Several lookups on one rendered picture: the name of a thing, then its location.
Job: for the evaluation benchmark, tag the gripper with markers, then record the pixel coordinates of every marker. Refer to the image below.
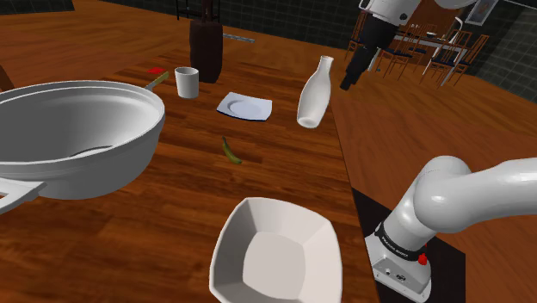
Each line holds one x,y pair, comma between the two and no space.
375,35

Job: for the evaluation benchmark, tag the green banana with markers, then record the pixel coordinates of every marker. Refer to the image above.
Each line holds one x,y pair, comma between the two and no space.
230,152

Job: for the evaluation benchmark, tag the large white pan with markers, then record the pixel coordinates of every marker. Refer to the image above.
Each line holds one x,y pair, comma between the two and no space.
84,121

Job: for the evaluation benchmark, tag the wooden chair blue seat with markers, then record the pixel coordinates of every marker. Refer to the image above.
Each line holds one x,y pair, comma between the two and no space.
396,54
356,40
455,61

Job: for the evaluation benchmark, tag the grey metal bar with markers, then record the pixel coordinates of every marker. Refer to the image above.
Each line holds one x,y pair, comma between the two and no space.
239,38

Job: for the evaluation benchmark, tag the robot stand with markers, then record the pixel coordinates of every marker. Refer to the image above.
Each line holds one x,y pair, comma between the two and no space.
446,268

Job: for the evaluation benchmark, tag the small red flat object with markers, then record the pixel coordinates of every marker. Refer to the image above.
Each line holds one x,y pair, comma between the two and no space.
156,70

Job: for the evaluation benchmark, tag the white cup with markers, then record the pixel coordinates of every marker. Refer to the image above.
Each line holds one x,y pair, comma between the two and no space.
187,84

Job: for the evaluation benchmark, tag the white square plate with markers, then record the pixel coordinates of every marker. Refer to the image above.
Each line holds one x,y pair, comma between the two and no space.
245,108

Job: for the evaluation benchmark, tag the dark brown knife block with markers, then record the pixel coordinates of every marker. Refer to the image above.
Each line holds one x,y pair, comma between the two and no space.
205,50

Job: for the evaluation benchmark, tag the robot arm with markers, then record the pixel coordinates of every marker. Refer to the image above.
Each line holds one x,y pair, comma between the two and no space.
453,197

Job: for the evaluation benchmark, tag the white dining table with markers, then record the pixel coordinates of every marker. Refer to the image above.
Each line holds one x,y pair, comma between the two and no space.
436,42

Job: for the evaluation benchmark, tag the white square bowl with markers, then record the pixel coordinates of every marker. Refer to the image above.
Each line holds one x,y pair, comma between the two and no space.
272,256

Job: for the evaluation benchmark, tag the framed wall picture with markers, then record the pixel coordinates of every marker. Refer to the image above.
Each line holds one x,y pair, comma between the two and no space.
481,11

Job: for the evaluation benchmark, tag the white vase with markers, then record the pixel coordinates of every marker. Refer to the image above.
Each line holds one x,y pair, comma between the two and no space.
314,96

